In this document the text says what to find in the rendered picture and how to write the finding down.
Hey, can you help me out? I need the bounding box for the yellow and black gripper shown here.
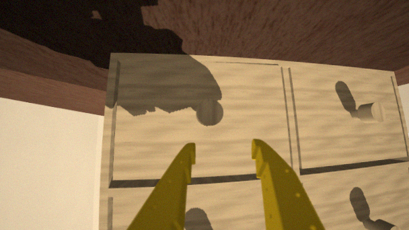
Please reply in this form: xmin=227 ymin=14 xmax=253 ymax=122
xmin=127 ymin=139 xmax=325 ymax=230

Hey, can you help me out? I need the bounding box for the wooden chest of drawers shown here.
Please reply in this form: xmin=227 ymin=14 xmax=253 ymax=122
xmin=98 ymin=53 xmax=409 ymax=230

